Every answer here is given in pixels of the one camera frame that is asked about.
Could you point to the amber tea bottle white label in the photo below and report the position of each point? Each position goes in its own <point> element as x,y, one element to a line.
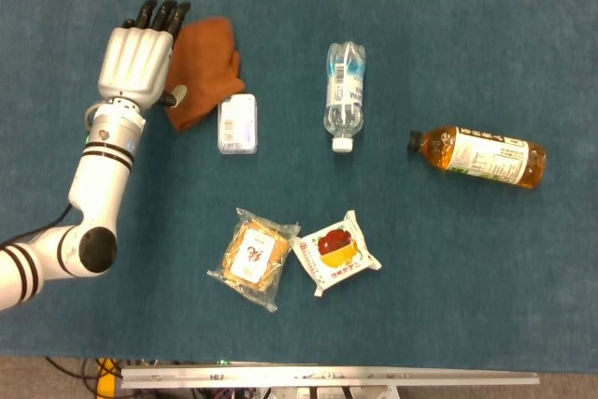
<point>486,156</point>

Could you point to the blue carpet table cover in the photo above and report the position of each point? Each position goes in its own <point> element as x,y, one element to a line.
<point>420,67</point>

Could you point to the clear plastic box with label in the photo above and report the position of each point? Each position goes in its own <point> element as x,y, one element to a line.
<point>237,123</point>

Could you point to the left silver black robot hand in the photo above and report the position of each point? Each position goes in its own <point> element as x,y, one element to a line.
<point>135,62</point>

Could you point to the aluminium profile rail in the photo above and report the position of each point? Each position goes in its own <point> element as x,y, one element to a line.
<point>327,376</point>

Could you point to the brown cloth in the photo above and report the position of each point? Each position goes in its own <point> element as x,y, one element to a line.
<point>205,67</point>

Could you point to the clear bread slices pack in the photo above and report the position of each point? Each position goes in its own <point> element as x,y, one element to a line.
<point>254,254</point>

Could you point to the white snack packet fruit print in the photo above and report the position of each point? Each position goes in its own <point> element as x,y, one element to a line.
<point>334,254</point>

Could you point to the yellow floor strip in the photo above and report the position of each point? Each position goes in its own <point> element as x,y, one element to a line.
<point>105,387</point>

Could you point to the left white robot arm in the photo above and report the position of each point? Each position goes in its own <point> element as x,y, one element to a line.
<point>98,184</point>

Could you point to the clear water bottle white cap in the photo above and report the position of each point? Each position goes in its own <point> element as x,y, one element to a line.
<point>343,100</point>

